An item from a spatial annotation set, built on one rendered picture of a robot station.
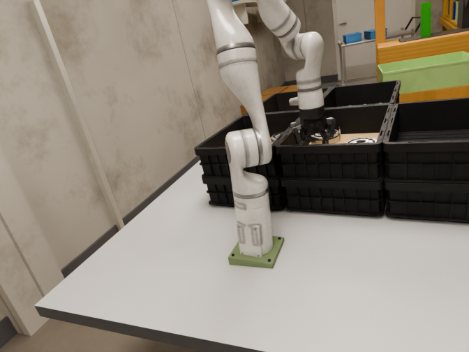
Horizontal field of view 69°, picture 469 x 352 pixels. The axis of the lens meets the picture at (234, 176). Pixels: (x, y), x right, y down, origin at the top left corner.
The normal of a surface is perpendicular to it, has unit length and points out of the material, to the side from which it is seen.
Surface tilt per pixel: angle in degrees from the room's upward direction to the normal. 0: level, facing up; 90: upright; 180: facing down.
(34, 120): 90
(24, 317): 90
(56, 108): 90
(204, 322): 0
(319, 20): 90
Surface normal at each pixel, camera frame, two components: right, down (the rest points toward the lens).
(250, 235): -0.40, 0.40
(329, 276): -0.20, -0.90
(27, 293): 0.91, -0.03
